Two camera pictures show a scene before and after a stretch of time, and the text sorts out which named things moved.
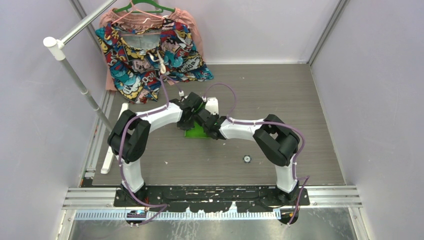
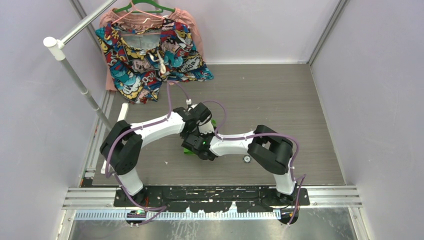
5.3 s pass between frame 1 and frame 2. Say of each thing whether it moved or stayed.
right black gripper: moved
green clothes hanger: stayed
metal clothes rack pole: stayed
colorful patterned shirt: stayed
